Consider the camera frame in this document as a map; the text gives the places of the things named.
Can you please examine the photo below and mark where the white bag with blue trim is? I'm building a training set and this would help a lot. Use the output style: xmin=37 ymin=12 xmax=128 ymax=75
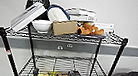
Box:
xmin=46 ymin=2 xmax=74 ymax=25

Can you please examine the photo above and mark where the orange plush toy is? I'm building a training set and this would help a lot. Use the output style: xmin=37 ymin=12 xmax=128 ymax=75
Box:
xmin=75 ymin=20 xmax=107 ymax=39

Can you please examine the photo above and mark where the white box with print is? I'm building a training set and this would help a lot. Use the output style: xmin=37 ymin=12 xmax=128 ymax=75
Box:
xmin=92 ymin=21 xmax=117 ymax=34

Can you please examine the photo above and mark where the long white box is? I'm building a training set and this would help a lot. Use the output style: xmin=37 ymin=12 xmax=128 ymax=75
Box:
xmin=8 ymin=0 xmax=50 ymax=36

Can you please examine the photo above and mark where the black wire shelf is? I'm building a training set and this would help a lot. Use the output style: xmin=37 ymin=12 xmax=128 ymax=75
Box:
xmin=0 ymin=19 xmax=131 ymax=76

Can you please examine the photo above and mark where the white bowl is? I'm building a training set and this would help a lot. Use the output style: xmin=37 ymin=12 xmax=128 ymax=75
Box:
xmin=29 ymin=18 xmax=54 ymax=35

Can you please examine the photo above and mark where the long grey wall band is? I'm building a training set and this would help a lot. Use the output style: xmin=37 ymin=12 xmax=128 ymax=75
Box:
xmin=0 ymin=29 xmax=138 ymax=65

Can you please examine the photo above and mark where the white wall socket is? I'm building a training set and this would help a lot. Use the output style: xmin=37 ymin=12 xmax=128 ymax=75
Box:
xmin=65 ymin=42 xmax=74 ymax=49
xmin=56 ymin=44 xmax=65 ymax=51

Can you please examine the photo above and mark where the black framed picture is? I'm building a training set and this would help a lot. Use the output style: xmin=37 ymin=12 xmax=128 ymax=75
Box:
xmin=24 ymin=0 xmax=52 ymax=14

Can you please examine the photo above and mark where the brown cardboard box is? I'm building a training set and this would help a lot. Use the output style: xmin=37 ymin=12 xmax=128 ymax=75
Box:
xmin=50 ymin=17 xmax=80 ymax=39

